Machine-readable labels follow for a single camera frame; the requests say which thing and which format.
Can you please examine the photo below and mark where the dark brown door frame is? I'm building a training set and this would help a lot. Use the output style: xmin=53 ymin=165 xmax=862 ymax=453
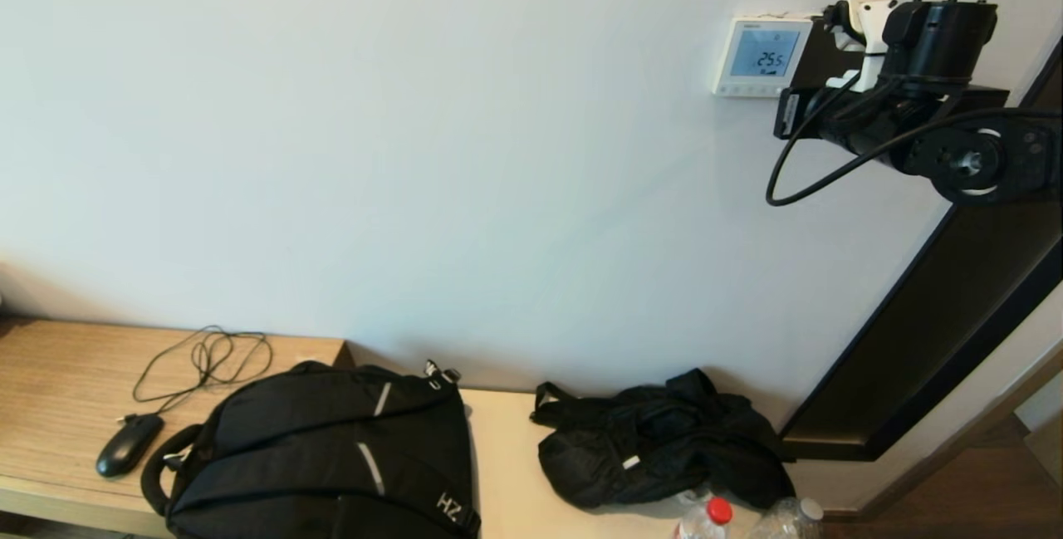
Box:
xmin=776 ymin=37 xmax=1063 ymax=462

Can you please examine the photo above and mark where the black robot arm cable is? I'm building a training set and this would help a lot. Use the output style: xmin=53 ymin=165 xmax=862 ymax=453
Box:
xmin=765 ymin=74 xmax=1063 ymax=208

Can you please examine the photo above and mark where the thin black mouse cable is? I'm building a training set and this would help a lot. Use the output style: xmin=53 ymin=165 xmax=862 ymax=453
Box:
xmin=119 ymin=326 xmax=273 ymax=425

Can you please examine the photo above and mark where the dark brown wall switch plate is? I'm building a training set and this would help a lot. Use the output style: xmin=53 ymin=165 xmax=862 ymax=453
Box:
xmin=789 ymin=20 xmax=866 ymax=91

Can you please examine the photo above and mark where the black computer mouse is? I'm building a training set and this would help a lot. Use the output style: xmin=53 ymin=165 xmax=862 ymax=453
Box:
xmin=96 ymin=413 xmax=165 ymax=478

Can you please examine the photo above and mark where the white wall thermostat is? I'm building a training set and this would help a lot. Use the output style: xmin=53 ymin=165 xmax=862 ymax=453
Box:
xmin=712 ymin=17 xmax=815 ymax=98

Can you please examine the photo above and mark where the clear bottle with grey cap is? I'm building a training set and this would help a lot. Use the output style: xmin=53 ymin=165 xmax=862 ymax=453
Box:
xmin=747 ymin=497 xmax=825 ymax=539

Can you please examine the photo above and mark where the black backpack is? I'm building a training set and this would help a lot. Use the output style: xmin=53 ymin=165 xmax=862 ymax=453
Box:
xmin=141 ymin=360 xmax=483 ymax=539

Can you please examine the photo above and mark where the clear bottle with red cap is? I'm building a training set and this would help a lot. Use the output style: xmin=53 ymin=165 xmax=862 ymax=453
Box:
xmin=674 ymin=497 xmax=734 ymax=539

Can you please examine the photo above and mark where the crumpled black fabric bag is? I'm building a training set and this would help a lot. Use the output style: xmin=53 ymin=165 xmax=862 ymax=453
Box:
xmin=530 ymin=368 xmax=796 ymax=511

